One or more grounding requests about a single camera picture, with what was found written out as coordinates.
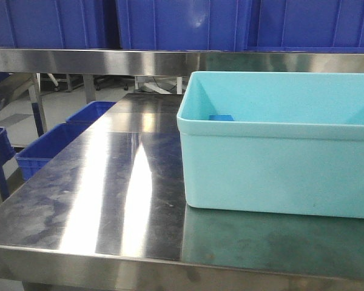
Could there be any blue bin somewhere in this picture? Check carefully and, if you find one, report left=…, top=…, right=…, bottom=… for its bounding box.
left=0, top=127, right=16, bottom=166
left=66, top=101, right=116, bottom=124
left=15, top=123, right=89, bottom=181

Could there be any blue crate upper right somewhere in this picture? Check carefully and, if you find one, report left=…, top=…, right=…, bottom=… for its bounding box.
left=246, top=1, right=364, bottom=53

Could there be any small blue cube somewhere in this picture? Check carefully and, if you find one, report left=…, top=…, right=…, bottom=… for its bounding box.
left=209, top=115, right=234, bottom=121

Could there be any blue crate upper left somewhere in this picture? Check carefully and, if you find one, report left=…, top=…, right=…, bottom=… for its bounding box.
left=0, top=1, right=106, bottom=49

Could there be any light teal plastic tub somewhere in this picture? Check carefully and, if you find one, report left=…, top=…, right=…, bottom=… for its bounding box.
left=177, top=72, right=364, bottom=218

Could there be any blue bin lower far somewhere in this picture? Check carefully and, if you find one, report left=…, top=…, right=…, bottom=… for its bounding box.
left=66, top=101, right=116, bottom=124

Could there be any blue bin far left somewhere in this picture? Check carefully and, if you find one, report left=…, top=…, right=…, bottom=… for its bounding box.
left=0, top=127, right=16, bottom=166

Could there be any blue crate upper middle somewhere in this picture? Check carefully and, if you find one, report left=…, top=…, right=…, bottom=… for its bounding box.
left=116, top=1, right=252, bottom=52

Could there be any blue bin lower near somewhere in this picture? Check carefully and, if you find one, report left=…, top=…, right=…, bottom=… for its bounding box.
left=15, top=123, right=89, bottom=181

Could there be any blue crate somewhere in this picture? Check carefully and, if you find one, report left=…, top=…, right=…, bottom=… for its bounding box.
left=116, top=1, right=252, bottom=52
left=0, top=1, right=106, bottom=49
left=246, top=1, right=364, bottom=53

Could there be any stainless steel upper shelf rail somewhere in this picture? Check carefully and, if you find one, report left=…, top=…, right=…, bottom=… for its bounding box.
left=0, top=48, right=364, bottom=76

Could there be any steel shelf leg post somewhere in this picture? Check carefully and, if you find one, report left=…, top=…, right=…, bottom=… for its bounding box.
left=28, top=73, right=47, bottom=136

